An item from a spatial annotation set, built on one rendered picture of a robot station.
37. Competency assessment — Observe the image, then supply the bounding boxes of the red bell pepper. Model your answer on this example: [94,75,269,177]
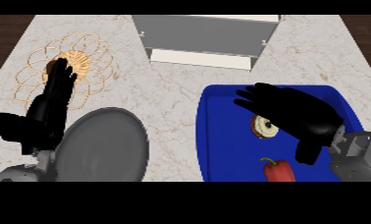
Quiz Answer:
[259,156,297,183]

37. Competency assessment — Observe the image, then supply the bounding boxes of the grey white tiered shelf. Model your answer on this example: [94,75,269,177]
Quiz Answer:
[131,14,282,72]

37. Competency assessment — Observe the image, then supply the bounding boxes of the tan woven flower placemat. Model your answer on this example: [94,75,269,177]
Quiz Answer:
[11,31,116,111]

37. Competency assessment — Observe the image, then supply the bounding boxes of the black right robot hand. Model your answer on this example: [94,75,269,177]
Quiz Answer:
[231,82,344,166]

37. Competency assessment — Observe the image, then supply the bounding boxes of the grey round plate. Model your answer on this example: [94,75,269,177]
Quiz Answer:
[53,106,150,183]

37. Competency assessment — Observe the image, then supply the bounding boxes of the blue tray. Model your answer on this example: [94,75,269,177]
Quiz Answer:
[194,84,366,183]

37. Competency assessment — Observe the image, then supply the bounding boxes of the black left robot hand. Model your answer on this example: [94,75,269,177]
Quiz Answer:
[0,57,79,156]

